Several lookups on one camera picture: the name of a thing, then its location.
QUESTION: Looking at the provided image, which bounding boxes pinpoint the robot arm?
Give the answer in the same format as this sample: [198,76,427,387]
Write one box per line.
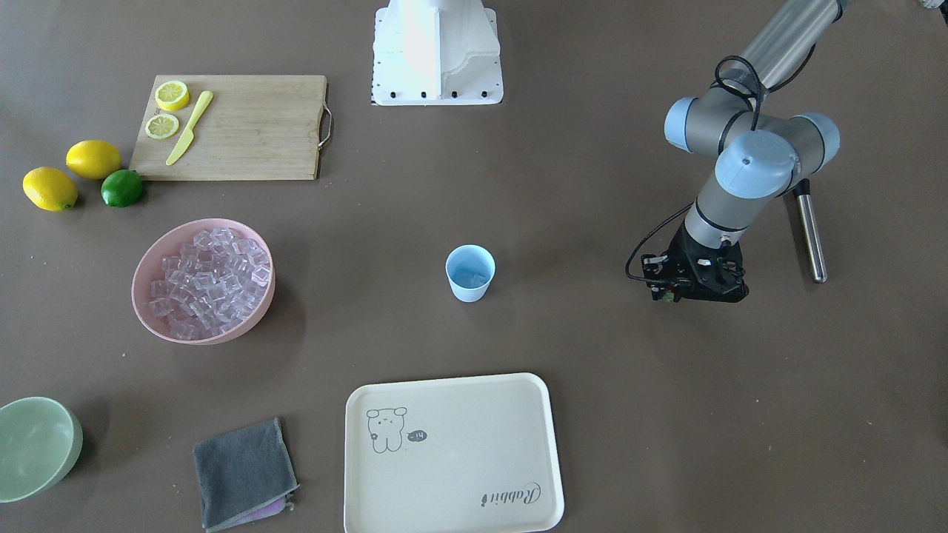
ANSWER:
[641,1,847,303]

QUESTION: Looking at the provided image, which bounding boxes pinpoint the lemon half upper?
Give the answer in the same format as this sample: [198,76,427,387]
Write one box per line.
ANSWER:
[153,80,190,112]

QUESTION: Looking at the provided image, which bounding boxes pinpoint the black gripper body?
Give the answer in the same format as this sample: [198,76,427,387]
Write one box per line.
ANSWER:
[670,225,750,303]

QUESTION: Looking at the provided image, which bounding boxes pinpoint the lemon half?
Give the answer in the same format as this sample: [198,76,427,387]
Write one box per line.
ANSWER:
[143,113,180,141]
[153,80,190,112]

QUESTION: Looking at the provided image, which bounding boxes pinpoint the lemon half lower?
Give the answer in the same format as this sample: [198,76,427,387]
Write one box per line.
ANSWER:
[143,113,180,141]

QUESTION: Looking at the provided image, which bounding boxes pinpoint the green lime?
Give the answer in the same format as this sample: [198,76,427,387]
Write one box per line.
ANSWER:
[99,170,144,208]

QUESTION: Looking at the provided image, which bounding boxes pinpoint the grey folded cloth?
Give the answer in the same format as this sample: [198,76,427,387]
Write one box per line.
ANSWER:
[193,418,299,532]

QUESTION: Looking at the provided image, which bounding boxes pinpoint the mint green bowl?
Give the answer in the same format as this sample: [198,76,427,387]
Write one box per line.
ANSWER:
[1,397,84,503]

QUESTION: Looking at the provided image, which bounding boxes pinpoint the clear ice cubes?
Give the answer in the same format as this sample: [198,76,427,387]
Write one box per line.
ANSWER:
[148,228,272,340]

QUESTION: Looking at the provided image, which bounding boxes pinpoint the wooden cutting board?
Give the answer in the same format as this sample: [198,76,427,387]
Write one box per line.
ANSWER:
[128,74,332,182]

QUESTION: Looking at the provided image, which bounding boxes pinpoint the cream rabbit tray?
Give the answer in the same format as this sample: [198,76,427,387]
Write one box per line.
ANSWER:
[343,372,565,532]

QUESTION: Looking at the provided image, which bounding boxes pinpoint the yellow plastic knife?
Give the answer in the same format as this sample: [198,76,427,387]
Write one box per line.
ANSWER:
[165,90,214,166]

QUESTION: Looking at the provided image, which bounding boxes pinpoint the whole lemon near board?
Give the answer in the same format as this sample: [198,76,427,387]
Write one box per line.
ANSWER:
[67,139,122,180]

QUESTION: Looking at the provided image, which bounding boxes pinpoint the steel muddler black tip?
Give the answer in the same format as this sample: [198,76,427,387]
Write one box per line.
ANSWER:
[792,178,827,284]

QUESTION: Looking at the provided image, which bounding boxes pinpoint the pink bowl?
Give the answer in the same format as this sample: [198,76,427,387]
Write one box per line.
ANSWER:
[131,218,276,346]

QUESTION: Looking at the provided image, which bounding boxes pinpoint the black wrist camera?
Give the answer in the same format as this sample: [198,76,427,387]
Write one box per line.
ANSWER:
[641,254,678,301]

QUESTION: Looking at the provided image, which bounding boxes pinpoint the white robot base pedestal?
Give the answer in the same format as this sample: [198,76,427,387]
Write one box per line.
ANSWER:
[370,1,504,106]

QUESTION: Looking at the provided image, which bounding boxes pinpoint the light blue cup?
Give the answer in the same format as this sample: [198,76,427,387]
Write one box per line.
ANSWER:
[446,245,495,303]

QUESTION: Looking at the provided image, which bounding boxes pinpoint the whole lemon outer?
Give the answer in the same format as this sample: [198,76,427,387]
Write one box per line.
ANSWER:
[21,167,79,212]

